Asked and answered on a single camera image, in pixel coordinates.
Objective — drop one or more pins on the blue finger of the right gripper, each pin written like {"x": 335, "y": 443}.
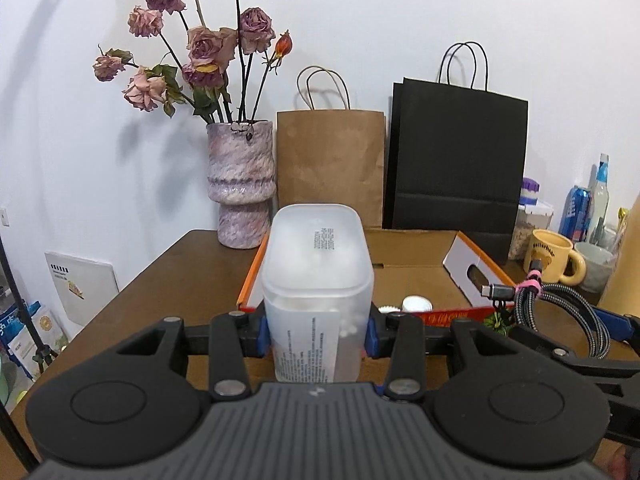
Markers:
{"x": 622, "y": 328}

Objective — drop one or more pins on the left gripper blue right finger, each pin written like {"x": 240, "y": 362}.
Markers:
{"x": 406, "y": 341}

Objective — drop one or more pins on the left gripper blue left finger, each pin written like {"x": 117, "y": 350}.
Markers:
{"x": 227, "y": 340}

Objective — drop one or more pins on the white ribbed bottle cap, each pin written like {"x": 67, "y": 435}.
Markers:
{"x": 416, "y": 304}

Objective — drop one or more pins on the translucent cotton swab box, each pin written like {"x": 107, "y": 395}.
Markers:
{"x": 317, "y": 280}

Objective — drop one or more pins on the right hand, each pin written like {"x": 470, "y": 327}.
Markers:
{"x": 620, "y": 461}

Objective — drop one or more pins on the cream thermos jug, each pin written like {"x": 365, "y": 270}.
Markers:
{"x": 621, "y": 294}

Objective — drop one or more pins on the grey ceramic cup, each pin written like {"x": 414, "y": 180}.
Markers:
{"x": 600, "y": 265}

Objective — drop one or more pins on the red cardboard box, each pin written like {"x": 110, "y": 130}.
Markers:
{"x": 445, "y": 267}

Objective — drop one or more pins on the yellow bear mug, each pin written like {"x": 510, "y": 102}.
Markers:
{"x": 560, "y": 261}

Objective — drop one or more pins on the blue soda can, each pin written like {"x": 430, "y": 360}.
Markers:
{"x": 573, "y": 224}

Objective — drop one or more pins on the clear glass bottle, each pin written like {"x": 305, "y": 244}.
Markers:
{"x": 598, "y": 206}

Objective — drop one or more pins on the clear food storage container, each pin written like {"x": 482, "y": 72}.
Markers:
{"x": 530, "y": 217}

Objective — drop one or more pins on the purple lidded jar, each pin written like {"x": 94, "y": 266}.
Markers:
{"x": 529, "y": 192}

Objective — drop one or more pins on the black paper bag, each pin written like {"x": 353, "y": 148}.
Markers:
{"x": 455, "y": 158}

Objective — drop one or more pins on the brown paper bag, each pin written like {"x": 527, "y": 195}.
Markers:
{"x": 331, "y": 156}

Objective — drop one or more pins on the blue white package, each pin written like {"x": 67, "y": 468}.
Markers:
{"x": 20, "y": 345}

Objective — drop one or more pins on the dried pink rose bouquet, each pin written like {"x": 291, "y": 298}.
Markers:
{"x": 220, "y": 73}

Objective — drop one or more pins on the white wall panel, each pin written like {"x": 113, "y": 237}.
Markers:
{"x": 84, "y": 286}

